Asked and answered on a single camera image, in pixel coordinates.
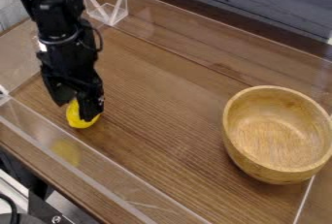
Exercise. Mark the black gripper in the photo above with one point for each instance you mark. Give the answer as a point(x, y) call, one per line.
point(68, 67)

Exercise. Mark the clear acrylic corner bracket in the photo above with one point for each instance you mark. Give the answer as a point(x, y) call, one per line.
point(108, 13)

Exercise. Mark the black metal table frame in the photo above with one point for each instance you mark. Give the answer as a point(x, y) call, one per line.
point(31, 198)

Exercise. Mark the clear acrylic enclosure wall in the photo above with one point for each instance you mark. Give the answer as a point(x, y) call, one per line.
point(151, 165)

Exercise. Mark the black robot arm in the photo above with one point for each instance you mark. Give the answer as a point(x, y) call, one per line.
point(58, 16)

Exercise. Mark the yellow lemon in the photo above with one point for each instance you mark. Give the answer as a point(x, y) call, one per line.
point(74, 119)

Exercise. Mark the brown wooden bowl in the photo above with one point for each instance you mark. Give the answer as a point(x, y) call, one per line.
point(278, 134)

